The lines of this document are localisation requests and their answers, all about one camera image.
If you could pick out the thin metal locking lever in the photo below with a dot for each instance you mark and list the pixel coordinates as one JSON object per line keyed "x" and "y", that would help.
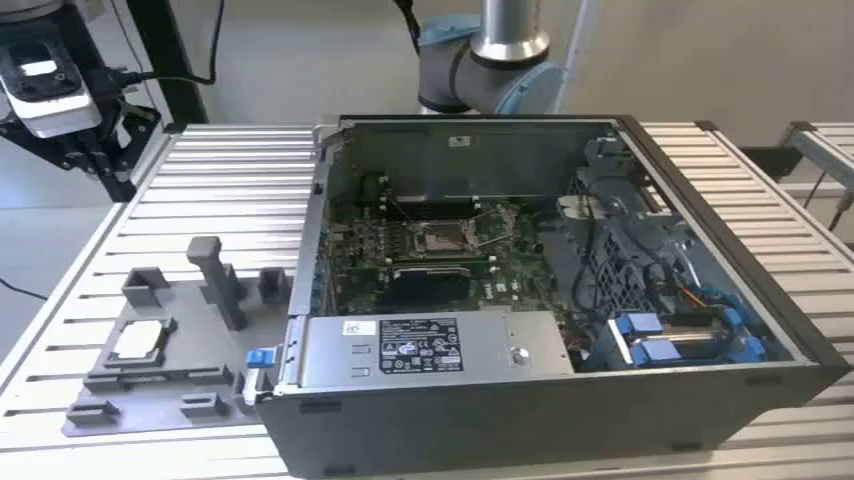
{"x": 496, "y": 238}
{"x": 412, "y": 211}

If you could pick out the black RAM slot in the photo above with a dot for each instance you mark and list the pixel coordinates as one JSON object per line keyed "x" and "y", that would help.
{"x": 429, "y": 204}
{"x": 440, "y": 260}
{"x": 362, "y": 268}
{"x": 429, "y": 198}

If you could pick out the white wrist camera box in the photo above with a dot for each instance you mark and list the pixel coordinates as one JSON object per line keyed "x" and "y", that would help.
{"x": 46, "y": 95}

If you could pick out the black power supply label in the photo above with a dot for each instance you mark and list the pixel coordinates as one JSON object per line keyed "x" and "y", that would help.
{"x": 419, "y": 346}

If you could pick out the disk bay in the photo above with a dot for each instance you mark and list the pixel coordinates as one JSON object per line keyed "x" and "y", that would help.
{"x": 700, "y": 334}

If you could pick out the CPU socket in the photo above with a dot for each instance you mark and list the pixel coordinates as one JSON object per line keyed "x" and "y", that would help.
{"x": 447, "y": 242}

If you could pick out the large black heatsink block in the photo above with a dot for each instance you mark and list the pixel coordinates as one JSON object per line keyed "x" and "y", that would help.
{"x": 429, "y": 285}

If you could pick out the perforated metal drive cage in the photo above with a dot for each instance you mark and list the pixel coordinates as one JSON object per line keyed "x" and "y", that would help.
{"x": 620, "y": 270}

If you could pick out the CPU with silver top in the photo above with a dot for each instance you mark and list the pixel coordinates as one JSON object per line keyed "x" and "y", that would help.
{"x": 137, "y": 340}

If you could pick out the silver power supply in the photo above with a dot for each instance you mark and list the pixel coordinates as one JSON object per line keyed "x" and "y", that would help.
{"x": 480, "y": 350}

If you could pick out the metal slat side table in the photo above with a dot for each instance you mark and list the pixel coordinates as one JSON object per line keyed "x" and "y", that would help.
{"x": 823, "y": 145}

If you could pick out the black open PC case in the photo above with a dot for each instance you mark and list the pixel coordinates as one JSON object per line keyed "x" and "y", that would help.
{"x": 467, "y": 430}

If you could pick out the black frame post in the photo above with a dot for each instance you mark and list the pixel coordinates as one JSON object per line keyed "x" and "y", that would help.
{"x": 166, "y": 50}

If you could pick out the grey parts rack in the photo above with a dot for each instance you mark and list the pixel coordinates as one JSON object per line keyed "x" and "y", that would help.
{"x": 200, "y": 350}

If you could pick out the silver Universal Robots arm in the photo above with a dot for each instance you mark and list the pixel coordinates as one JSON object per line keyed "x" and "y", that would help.
{"x": 507, "y": 30}

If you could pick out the green motherboard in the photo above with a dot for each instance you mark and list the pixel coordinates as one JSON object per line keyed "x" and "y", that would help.
{"x": 527, "y": 280}

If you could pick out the hard disk in blue carrier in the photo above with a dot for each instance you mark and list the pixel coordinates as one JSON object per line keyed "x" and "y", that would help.
{"x": 258, "y": 359}

